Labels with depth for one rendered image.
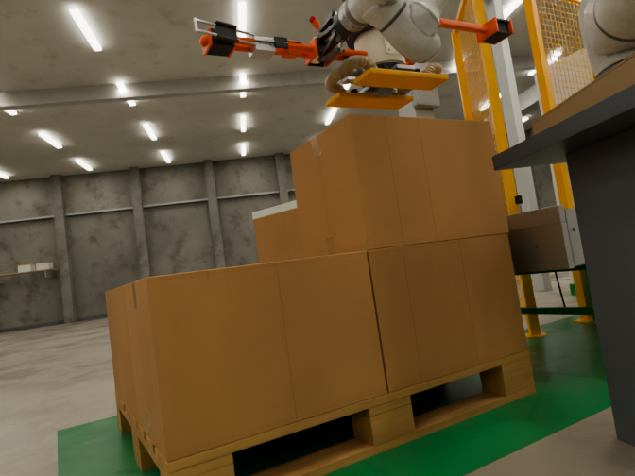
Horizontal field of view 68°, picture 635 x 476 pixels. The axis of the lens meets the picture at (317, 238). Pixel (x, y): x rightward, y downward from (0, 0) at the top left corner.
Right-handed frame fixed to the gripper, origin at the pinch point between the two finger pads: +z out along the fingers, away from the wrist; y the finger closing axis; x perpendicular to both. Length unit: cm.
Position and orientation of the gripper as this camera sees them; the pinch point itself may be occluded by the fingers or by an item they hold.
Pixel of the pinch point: (317, 52)
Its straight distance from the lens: 169.7
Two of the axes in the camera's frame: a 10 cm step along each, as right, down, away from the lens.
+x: 8.7, -0.9, 4.8
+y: 1.4, 9.9, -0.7
